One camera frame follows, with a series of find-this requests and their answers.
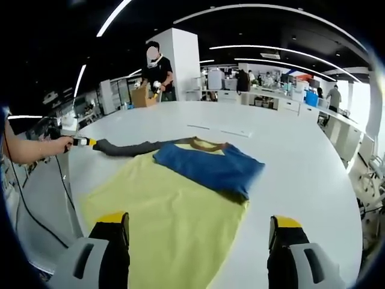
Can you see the person's left hand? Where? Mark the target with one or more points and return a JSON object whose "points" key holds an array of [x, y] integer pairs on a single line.
{"points": [[61, 144]]}

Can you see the person's white printed shirt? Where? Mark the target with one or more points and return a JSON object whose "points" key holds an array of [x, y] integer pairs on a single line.
{"points": [[10, 183]]}

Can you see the white square pillar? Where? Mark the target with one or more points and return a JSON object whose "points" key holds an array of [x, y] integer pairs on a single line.
{"points": [[186, 60]]}

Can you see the white cabinet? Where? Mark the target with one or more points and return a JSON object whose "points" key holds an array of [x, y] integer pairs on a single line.
{"points": [[107, 96]]}

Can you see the brown cardboard box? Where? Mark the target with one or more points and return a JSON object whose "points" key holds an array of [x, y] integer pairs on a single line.
{"points": [[139, 96]]}

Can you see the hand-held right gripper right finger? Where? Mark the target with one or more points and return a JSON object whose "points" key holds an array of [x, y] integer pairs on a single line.
{"points": [[284, 265]]}

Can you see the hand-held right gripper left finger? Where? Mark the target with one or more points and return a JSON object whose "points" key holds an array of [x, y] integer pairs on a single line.
{"points": [[112, 262]]}

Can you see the yellow blue black garment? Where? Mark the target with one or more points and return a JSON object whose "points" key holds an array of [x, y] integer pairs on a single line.
{"points": [[168, 210]]}

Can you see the white table hatch cover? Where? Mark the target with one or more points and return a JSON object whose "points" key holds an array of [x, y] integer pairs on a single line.
{"points": [[236, 133]]}

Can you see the white office chair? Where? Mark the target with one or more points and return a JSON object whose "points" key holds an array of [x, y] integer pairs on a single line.
{"points": [[373, 180]]}

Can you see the row of white counters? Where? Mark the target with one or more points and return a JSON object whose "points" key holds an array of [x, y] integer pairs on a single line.
{"points": [[288, 105]]}

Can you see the ceiling light strip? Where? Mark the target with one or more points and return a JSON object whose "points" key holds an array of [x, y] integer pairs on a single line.
{"points": [[112, 18], [80, 79], [249, 59], [255, 46], [25, 117]]}

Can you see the blue bin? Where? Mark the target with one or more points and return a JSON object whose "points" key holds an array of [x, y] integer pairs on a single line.
{"points": [[311, 98]]}

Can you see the ceiling air vent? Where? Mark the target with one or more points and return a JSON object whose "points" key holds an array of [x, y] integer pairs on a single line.
{"points": [[270, 55]]}

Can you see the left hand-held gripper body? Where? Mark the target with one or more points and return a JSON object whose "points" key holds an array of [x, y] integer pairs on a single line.
{"points": [[68, 123]]}

